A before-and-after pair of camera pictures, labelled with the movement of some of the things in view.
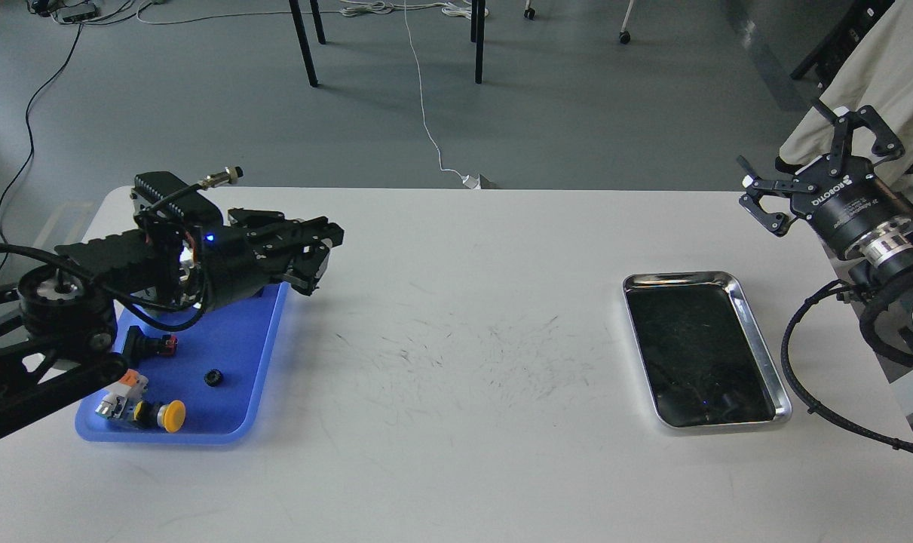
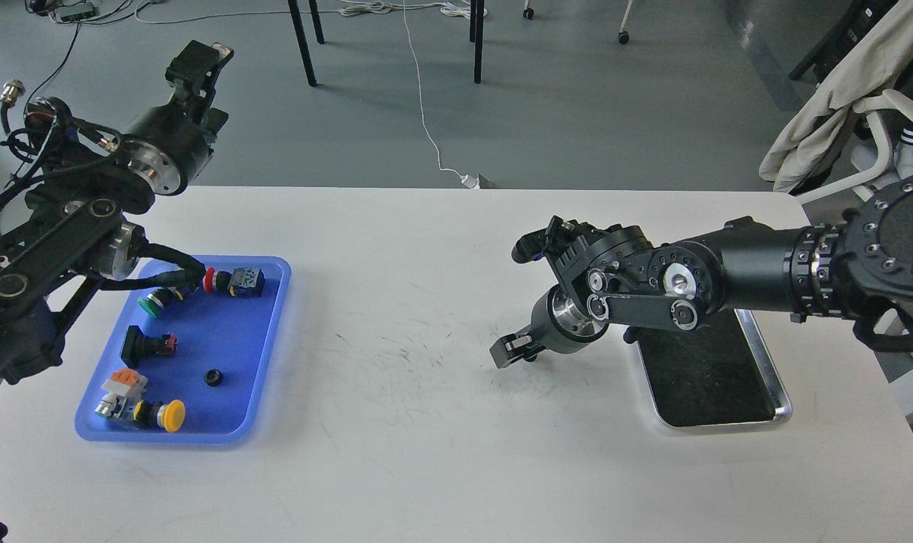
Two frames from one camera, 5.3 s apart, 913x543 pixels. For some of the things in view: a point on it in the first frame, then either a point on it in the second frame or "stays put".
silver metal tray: (703, 362) stays put
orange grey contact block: (133, 387) stays put
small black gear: (212, 377) stays put
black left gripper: (237, 262) → (173, 143)
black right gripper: (841, 197) → (557, 326)
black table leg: (304, 42) stays put
